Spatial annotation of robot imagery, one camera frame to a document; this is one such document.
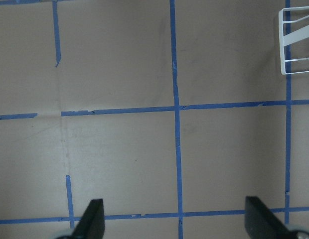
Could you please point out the white wire cup rack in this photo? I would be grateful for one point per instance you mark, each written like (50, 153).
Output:
(287, 39)

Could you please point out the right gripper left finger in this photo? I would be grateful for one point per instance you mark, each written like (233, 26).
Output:
(91, 224)

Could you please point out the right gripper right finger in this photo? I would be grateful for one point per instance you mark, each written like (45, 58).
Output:
(261, 223)

